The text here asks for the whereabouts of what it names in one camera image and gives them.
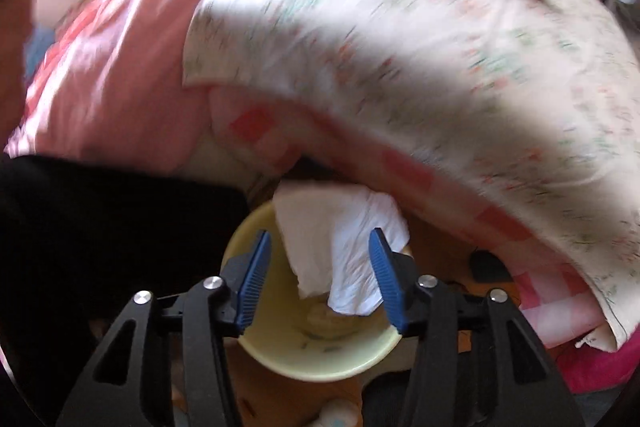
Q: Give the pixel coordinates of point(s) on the pink bedsheet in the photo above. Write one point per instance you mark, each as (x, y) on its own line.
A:
(125, 57)

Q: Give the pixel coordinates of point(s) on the small white bottle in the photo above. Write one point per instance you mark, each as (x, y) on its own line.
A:
(337, 413)

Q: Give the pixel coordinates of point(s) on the pale yellow plastic bin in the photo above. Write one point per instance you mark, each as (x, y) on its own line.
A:
(310, 357)

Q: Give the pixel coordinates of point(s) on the magenta cloth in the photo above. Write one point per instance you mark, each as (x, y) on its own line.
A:
(600, 367)

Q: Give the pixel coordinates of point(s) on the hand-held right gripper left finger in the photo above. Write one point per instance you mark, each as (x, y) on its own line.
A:
(255, 277)

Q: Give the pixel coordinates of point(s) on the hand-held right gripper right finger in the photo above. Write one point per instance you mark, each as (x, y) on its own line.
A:
(385, 277)

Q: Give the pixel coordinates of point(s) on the white floral cloth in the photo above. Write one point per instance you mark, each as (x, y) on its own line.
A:
(400, 57)

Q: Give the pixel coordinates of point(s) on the dark cloth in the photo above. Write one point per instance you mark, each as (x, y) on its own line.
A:
(100, 232)

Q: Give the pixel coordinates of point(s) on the white tissue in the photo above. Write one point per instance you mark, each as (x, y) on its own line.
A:
(340, 232)

